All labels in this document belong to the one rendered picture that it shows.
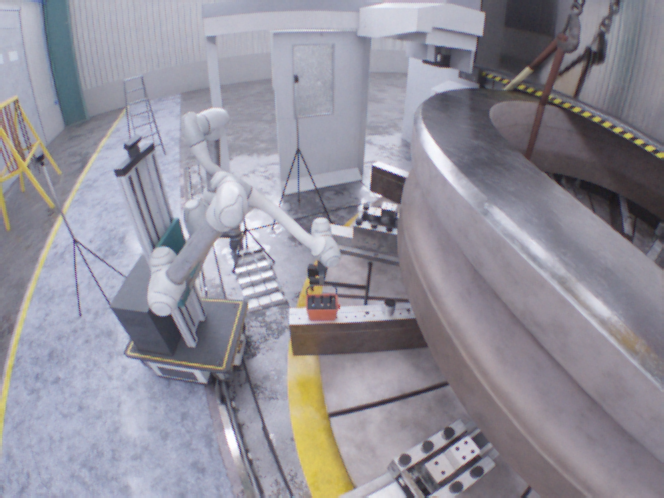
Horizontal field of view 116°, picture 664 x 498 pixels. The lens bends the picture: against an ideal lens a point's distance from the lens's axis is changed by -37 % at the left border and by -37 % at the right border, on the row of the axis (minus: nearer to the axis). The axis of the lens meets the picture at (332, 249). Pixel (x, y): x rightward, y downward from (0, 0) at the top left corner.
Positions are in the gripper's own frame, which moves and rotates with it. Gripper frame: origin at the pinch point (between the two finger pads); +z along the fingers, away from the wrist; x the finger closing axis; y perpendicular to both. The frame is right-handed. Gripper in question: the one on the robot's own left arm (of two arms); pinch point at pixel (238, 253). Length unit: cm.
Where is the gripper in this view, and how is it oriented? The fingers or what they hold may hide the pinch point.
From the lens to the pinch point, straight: 213.0
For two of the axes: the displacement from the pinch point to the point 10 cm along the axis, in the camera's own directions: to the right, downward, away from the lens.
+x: 0.3, -6.3, 7.8
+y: 10.0, 0.3, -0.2
